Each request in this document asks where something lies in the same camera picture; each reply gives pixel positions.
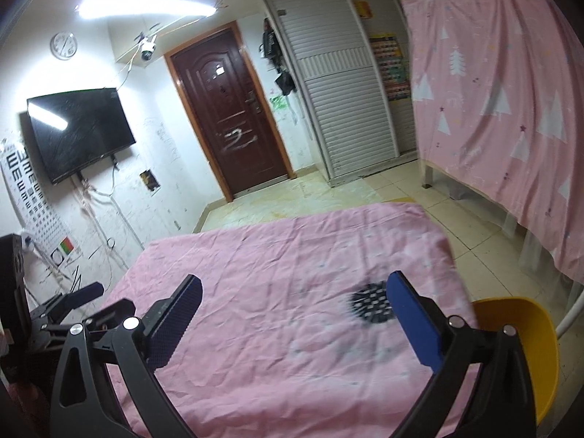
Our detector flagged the pink bed sheet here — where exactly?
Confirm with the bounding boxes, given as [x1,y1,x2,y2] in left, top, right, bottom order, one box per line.
[107,203,475,437]

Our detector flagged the fluorescent ceiling light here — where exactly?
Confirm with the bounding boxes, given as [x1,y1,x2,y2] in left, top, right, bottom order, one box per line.
[77,0,217,20]

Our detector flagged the black hanging bags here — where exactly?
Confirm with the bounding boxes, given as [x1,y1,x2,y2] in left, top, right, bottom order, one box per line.
[260,18,297,97]

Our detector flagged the eye chart poster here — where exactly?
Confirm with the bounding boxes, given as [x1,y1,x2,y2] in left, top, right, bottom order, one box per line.
[1,142,75,267]

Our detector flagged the white security camera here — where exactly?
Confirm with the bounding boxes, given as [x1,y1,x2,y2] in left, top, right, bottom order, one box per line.
[136,33,156,61]

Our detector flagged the dark brown wooden door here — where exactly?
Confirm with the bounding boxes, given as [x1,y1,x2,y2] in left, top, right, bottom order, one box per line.
[164,21,295,202]

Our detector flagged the colourful wall chart poster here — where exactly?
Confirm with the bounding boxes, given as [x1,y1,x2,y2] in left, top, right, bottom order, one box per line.
[369,34,411,102]

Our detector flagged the round white wall clock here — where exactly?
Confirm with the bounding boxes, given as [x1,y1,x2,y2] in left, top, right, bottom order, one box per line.
[50,32,78,60]

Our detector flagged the pink tree pattern curtain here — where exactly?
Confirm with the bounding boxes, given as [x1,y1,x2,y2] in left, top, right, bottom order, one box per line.
[403,0,583,281]

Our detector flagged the white louvered wardrobe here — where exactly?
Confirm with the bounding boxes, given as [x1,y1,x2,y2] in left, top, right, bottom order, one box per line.
[264,0,417,186]

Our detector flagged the wall mounted black television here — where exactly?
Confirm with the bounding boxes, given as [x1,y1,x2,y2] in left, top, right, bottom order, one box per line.
[27,88,136,184]

